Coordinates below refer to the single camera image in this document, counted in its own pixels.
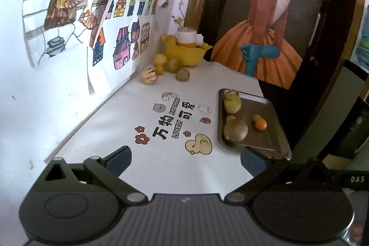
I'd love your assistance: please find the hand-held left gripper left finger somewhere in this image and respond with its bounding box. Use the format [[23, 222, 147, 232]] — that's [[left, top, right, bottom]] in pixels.
[[35, 146, 147, 204]]

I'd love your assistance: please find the white cup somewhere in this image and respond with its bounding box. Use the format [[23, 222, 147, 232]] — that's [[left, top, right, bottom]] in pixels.
[[177, 28, 197, 46]]

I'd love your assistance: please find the wall poster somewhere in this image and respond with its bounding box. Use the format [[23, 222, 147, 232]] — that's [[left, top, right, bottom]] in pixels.
[[210, 0, 327, 91]]

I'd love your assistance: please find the large brown passion fruit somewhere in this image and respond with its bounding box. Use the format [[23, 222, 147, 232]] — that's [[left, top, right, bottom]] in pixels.
[[223, 119, 248, 143]]

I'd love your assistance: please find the metal tray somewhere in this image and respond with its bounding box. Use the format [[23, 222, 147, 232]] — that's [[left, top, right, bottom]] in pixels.
[[217, 88, 292, 160]]

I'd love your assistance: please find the coloured houses drawing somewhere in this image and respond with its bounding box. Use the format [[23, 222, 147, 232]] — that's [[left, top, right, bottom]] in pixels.
[[86, 0, 166, 95]]

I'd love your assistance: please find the large coloured figure drawing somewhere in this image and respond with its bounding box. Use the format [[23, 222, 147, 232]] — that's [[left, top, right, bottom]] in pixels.
[[22, 0, 136, 68]]

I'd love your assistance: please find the small striped pepino melon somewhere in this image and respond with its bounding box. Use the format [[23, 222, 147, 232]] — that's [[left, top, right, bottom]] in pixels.
[[141, 67, 158, 84]]

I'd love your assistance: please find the yellow lemon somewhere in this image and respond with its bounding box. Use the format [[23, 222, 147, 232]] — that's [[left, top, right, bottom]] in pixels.
[[153, 53, 168, 66]]

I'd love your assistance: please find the round green passion fruit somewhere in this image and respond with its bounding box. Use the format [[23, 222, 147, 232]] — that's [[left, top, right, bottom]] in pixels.
[[165, 59, 180, 73]]

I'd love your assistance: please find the yellow flower sprig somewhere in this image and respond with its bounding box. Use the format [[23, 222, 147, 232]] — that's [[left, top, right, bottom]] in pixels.
[[171, 0, 186, 32]]

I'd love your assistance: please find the yellow plastic bowl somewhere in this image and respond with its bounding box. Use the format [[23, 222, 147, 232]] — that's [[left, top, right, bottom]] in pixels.
[[161, 35, 213, 67]]

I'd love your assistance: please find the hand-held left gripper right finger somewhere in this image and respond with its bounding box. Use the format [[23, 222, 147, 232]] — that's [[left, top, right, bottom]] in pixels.
[[224, 148, 336, 205]]

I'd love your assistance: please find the white printed table mat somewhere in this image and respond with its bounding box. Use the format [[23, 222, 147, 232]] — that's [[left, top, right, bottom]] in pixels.
[[43, 57, 292, 200]]

